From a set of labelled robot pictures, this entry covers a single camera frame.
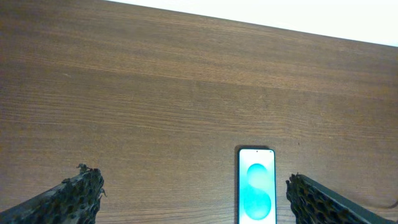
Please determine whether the blue Galaxy smartphone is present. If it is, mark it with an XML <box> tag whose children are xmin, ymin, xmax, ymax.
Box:
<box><xmin>237</xmin><ymin>145</ymin><xmax>277</xmax><ymax>224</ymax></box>

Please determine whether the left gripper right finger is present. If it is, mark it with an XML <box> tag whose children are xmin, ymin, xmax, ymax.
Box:
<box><xmin>285</xmin><ymin>173</ymin><xmax>395</xmax><ymax>224</ymax></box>

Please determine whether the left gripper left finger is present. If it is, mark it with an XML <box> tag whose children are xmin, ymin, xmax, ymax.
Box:
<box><xmin>1</xmin><ymin>164</ymin><xmax>106</xmax><ymax>224</ymax></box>

